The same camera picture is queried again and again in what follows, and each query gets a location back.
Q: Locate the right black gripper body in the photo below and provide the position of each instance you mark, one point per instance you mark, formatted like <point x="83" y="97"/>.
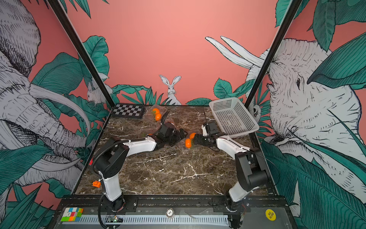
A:
<point x="204" y="140"/>

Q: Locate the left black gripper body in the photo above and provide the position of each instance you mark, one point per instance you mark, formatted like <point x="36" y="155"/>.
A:
<point x="176" y="138"/>

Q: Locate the clear clamshell container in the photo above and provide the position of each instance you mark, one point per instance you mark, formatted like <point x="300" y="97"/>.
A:
<point x="150" y="116"/>
<point x="193" y="146"/>

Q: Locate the white perforated plastic basket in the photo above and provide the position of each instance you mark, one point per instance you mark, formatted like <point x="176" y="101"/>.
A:
<point x="232" y="117"/>

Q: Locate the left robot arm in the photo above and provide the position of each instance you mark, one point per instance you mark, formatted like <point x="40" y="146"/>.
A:
<point x="111" y="157"/>

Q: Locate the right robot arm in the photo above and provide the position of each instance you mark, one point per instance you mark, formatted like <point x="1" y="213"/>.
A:
<point x="250" y="165"/>

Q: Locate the orange in left container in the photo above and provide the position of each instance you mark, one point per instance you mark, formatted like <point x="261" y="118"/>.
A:
<point x="155" y="111"/>

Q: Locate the black white checkerboard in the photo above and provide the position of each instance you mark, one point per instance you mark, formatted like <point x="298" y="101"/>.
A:
<point x="128" y="111"/>

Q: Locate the small orange block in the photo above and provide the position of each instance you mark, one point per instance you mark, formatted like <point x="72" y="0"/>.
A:
<point x="96" y="184"/>

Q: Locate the yellow round sticker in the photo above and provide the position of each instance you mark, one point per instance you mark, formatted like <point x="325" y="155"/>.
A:
<point x="270" y="214"/>

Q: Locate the colourful rubik cube front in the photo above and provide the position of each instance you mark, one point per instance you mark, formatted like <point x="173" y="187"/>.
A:
<point x="73" y="214"/>

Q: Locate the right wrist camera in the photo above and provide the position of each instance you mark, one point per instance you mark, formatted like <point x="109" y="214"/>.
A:
<point x="210" y="129"/>

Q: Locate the black front rail frame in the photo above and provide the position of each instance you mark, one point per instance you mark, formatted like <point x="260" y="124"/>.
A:
<point x="249" y="213"/>

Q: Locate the white slotted cable duct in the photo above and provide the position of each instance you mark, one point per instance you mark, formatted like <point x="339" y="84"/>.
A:
<point x="217" y="220"/>

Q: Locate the right black frame post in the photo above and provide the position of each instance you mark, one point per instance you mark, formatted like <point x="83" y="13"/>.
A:
<point x="285" y="24"/>

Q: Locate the black frame post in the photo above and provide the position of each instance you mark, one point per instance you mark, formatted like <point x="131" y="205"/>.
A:
<point x="76" y="41"/>
<point x="285" y="24"/>

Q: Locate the left black frame post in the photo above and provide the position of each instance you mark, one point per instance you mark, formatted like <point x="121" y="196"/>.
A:
<point x="76" y="41"/>

